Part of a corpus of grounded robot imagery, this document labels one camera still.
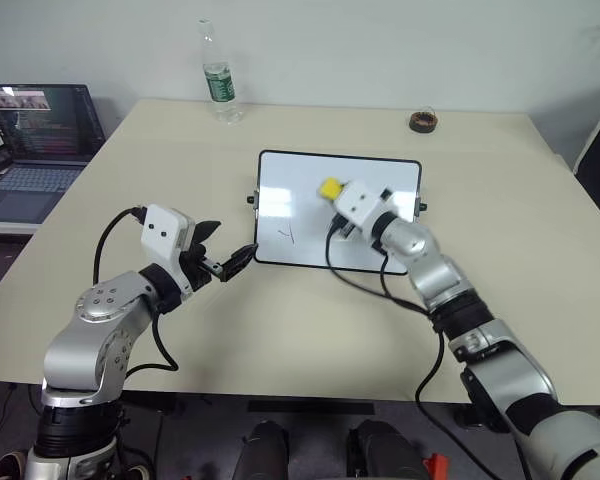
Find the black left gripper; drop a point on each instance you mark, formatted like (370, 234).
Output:
(202, 270)

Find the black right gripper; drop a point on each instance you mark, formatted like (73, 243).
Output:
(342, 227)

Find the yellow whiteboard eraser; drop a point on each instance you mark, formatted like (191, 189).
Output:
(330, 188)

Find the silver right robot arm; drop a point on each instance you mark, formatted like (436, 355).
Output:
(485, 345)

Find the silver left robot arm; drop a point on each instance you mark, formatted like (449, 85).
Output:
(87, 340)

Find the black-framed small whiteboard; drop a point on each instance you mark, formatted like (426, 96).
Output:
(290, 200)

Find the clear plastic bottle green label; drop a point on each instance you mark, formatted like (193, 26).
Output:
(221, 85)

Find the dark rounded shape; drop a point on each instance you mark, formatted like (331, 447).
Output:
(260, 450)
(385, 450)

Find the grey open laptop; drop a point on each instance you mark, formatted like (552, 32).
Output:
(35, 145)

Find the red plastic piece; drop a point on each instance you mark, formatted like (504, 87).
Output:
(434, 465)

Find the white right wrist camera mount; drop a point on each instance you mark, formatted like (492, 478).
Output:
(357, 202)

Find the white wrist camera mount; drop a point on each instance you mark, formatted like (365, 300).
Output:
(357, 202)
(161, 235)

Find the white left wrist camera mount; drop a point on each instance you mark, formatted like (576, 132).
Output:
(161, 235)

